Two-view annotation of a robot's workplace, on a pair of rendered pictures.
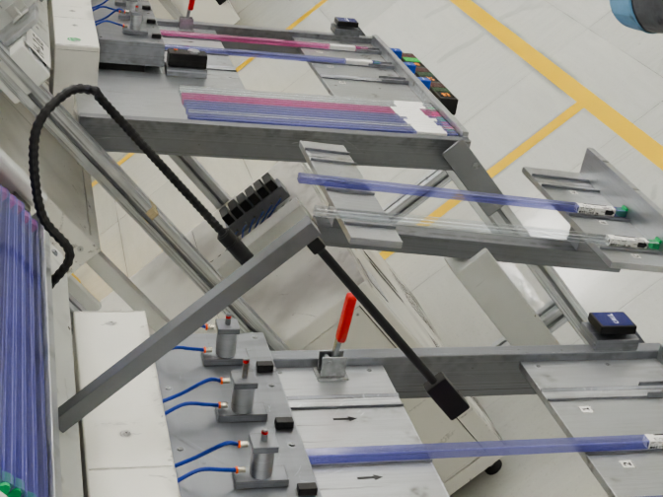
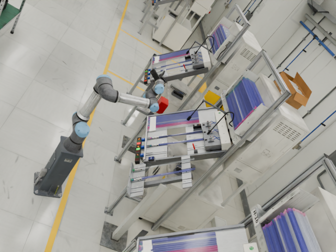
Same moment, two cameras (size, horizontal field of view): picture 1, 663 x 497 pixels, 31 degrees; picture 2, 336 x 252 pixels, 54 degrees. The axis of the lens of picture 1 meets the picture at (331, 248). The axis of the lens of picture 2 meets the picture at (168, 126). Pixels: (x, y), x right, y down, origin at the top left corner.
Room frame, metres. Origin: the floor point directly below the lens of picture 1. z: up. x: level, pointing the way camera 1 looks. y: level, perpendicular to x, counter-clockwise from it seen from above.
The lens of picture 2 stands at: (3.20, -1.35, 2.44)
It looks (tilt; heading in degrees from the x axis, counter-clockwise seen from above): 29 degrees down; 152
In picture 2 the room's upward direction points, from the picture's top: 39 degrees clockwise
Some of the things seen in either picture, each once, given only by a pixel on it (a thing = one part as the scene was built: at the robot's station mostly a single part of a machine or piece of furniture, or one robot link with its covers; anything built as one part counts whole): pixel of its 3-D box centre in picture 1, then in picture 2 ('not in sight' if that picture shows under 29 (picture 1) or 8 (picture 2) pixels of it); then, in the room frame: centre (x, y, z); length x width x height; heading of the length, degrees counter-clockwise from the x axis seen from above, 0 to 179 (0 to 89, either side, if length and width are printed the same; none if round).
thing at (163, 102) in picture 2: not in sight; (147, 123); (0.16, 0.04, 0.39); 0.24 x 0.24 x 0.78; 84
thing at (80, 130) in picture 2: not in sight; (80, 131); (1.13, -0.83, 0.72); 0.13 x 0.12 x 0.14; 10
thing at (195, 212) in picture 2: not in sight; (177, 187); (0.92, 0.43, 0.31); 0.70 x 0.65 x 0.62; 174
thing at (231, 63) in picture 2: not in sight; (202, 79); (-0.52, 0.61, 0.95); 1.35 x 0.82 x 1.90; 84
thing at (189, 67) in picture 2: not in sight; (177, 88); (-0.52, 0.40, 0.66); 1.01 x 0.73 x 1.31; 84
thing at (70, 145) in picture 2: not in sight; (74, 142); (1.14, -0.83, 0.60); 0.15 x 0.15 x 0.10
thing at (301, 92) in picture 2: not in sight; (291, 89); (0.89, 0.61, 1.82); 0.68 x 0.30 x 0.20; 174
